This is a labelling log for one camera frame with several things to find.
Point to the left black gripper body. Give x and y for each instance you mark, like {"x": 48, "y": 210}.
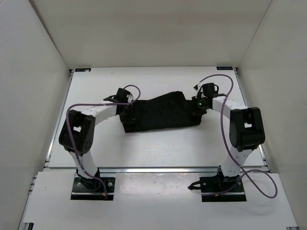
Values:
{"x": 121, "y": 113}

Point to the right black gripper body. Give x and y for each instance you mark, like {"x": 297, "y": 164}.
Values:
{"x": 200, "y": 104}

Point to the black skirt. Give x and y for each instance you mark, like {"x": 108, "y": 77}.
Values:
{"x": 171, "y": 110}

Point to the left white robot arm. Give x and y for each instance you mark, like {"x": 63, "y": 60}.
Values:
{"x": 81, "y": 119}

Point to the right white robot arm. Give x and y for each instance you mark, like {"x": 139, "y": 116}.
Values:
{"x": 246, "y": 131}

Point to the right blue label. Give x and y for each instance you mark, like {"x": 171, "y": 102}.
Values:
{"x": 224, "y": 68}

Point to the blue label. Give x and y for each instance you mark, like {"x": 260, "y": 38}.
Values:
{"x": 82, "y": 70}
{"x": 224, "y": 68}

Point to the left blue label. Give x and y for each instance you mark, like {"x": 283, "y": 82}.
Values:
{"x": 82, "y": 70}

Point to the aluminium rail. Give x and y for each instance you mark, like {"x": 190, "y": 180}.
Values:
{"x": 158, "y": 169}

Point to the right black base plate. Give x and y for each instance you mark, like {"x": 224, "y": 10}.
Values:
{"x": 219, "y": 188}

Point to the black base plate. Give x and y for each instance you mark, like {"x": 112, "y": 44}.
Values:
{"x": 81, "y": 192}
{"x": 219, "y": 188}

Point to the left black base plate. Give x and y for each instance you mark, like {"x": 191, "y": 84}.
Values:
{"x": 81, "y": 192}

